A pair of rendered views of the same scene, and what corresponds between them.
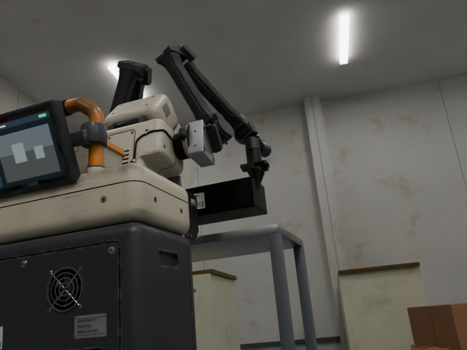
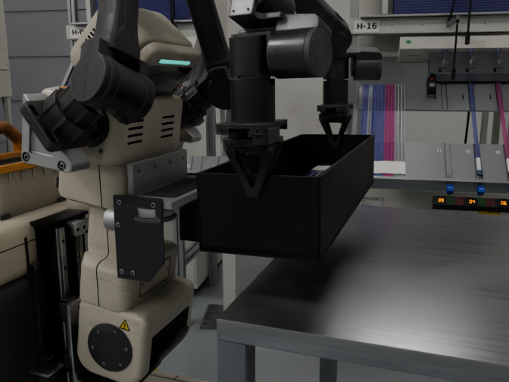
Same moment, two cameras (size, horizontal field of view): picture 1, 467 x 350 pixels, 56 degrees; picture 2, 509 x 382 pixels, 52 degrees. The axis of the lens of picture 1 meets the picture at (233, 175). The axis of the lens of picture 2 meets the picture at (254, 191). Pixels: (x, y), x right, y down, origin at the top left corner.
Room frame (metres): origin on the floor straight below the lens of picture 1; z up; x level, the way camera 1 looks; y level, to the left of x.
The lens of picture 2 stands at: (1.60, -0.76, 1.10)
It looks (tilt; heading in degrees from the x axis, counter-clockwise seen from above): 12 degrees down; 91
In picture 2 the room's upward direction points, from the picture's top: straight up
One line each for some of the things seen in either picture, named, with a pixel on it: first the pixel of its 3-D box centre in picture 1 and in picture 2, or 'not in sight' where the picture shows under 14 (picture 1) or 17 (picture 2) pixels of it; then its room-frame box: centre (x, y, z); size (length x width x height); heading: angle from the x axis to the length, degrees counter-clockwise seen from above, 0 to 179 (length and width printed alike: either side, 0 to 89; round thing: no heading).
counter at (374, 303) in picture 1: (376, 310); not in sight; (6.20, -1.73, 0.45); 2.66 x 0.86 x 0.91; 169
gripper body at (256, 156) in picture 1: (254, 160); (253, 106); (1.59, -0.08, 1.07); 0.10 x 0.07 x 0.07; 72
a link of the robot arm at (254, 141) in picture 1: (253, 145); (256, 57); (1.59, -0.09, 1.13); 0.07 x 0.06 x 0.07; 146
